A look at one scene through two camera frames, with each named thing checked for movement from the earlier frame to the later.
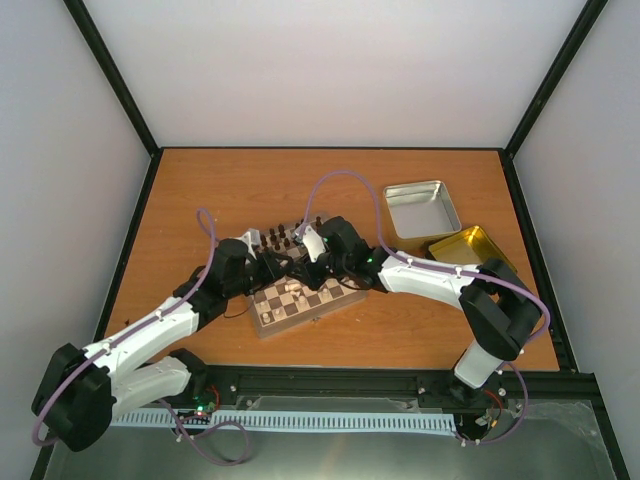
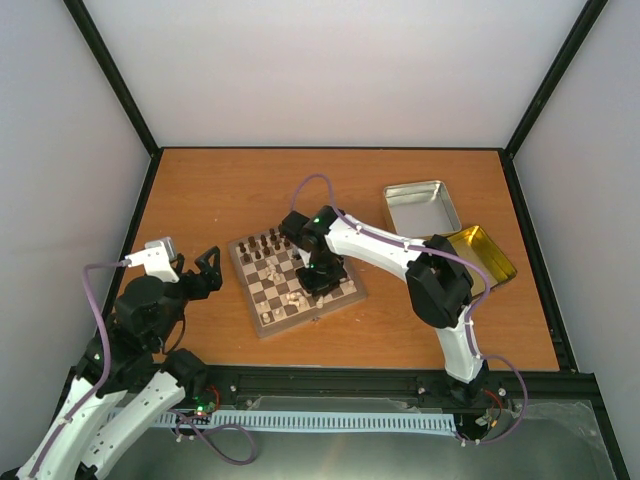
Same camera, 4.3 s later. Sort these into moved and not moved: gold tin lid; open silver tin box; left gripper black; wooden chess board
Moved: left gripper black
Not moved: open silver tin box; wooden chess board; gold tin lid
